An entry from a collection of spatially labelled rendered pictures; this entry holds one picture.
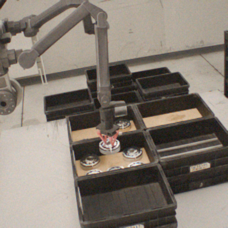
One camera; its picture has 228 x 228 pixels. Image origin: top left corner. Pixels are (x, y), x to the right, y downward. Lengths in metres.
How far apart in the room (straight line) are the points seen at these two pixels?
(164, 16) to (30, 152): 3.18
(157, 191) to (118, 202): 0.18
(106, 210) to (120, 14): 3.56
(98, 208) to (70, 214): 0.24
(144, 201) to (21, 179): 0.80
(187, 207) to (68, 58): 3.50
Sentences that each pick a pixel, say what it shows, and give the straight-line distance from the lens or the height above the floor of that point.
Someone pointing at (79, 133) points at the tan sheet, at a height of 0.83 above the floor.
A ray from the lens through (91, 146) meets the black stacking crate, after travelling 2.05.
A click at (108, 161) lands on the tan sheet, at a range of 2.04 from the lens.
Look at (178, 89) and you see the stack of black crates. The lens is 3.24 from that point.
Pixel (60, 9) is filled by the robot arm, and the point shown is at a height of 1.54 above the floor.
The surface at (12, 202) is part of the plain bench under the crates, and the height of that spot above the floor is 0.70.
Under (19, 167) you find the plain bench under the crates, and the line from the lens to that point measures 2.38.
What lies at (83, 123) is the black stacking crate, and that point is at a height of 0.87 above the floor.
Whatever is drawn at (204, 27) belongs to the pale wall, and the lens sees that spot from 5.39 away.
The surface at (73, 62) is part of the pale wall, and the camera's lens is 5.11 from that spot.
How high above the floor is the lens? 2.03
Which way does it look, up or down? 29 degrees down
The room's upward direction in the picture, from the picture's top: 7 degrees counter-clockwise
